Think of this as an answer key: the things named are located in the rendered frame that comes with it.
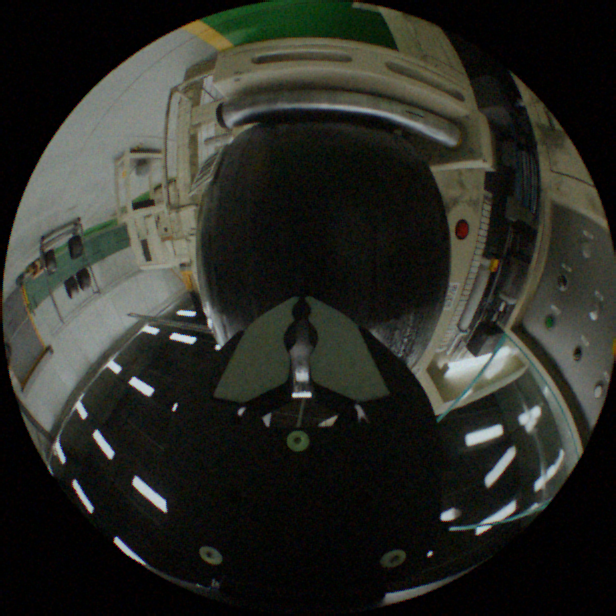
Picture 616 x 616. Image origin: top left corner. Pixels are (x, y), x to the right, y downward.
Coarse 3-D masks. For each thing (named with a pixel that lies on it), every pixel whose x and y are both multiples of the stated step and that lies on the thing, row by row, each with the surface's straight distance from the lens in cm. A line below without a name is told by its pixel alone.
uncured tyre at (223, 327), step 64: (256, 128) 24; (320, 128) 22; (384, 128) 28; (256, 192) 15; (320, 192) 14; (384, 192) 16; (256, 256) 13; (320, 256) 13; (384, 256) 14; (448, 256) 19; (384, 320) 16
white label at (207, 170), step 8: (216, 152) 24; (208, 160) 24; (216, 160) 22; (200, 168) 24; (208, 168) 22; (216, 168) 20; (200, 176) 22; (208, 176) 20; (192, 184) 23; (200, 184) 20; (192, 192) 21
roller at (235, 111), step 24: (264, 96) 28; (288, 96) 27; (312, 96) 27; (336, 96) 28; (360, 96) 29; (240, 120) 29; (264, 120) 29; (360, 120) 29; (384, 120) 29; (408, 120) 30; (432, 120) 32; (456, 144) 36
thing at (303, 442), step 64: (192, 448) 6; (256, 448) 5; (320, 448) 5; (384, 448) 5; (192, 512) 6; (256, 512) 5; (320, 512) 5; (384, 512) 5; (256, 576) 6; (320, 576) 6; (384, 576) 6
